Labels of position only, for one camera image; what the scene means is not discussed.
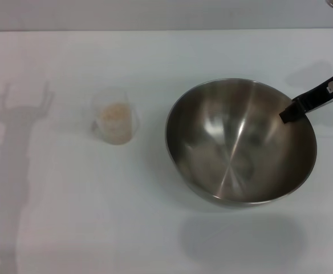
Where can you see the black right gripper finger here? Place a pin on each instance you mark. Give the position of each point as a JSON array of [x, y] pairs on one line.
[[323, 104], [300, 107]]

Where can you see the stainless steel mixing bowl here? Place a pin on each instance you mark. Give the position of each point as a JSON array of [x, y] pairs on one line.
[[226, 148]]

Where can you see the clear plastic measuring cup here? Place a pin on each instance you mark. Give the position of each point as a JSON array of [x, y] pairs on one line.
[[128, 100]]

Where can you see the white rice grains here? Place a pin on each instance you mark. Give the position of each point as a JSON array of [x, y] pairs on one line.
[[113, 121]]

